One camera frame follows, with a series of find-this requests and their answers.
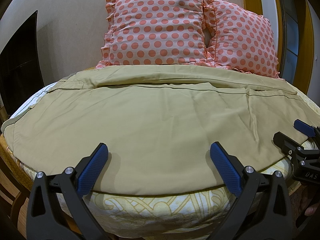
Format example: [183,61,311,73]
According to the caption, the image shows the khaki beige pants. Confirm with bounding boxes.
[2,65,319,196]

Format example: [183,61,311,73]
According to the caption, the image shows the dark television screen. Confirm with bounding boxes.
[1,11,44,115]

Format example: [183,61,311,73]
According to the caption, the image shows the yellow patterned bed sheet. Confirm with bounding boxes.
[0,78,320,240]

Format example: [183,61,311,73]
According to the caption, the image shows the wooden door frame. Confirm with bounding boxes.
[243,0,315,93]

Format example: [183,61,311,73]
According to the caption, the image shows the pink polka-dot pillow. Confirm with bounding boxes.
[203,0,279,79]
[97,0,214,68]

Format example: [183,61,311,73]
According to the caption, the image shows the left pink polka-dot pillow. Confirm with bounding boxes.
[97,0,214,68]

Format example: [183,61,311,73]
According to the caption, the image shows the right pink polka-dot pillow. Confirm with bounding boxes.
[203,0,279,79]

